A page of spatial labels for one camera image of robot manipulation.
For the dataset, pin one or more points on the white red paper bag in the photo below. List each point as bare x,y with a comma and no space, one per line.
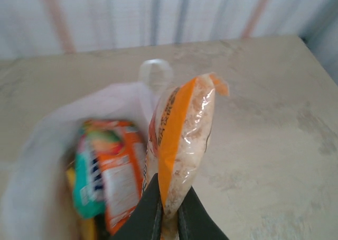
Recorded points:
39,158

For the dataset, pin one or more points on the orange clear snack pack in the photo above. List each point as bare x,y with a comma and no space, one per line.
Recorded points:
185,134

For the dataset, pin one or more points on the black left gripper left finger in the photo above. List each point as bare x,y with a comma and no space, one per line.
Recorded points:
148,213

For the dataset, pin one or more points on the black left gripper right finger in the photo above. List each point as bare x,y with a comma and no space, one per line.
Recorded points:
195,219

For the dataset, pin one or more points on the teal Fox's candy pack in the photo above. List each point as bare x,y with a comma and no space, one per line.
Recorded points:
84,192

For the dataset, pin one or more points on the yellow snack pack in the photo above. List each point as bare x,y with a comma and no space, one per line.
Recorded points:
88,230

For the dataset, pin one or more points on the large orange snack pack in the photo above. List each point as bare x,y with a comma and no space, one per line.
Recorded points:
118,187

